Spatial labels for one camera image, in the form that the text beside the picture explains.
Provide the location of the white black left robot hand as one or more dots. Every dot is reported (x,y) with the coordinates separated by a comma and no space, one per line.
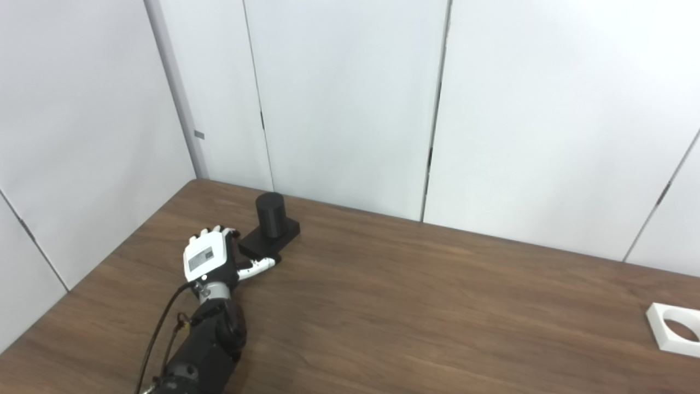
(206,258)

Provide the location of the black peg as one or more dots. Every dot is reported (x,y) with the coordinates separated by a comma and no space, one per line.
(270,216)

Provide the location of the white square piece with hole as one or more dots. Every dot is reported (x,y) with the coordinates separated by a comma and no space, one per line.
(659,328)

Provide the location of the grey partition post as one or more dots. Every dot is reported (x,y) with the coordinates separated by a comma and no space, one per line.
(178,93)

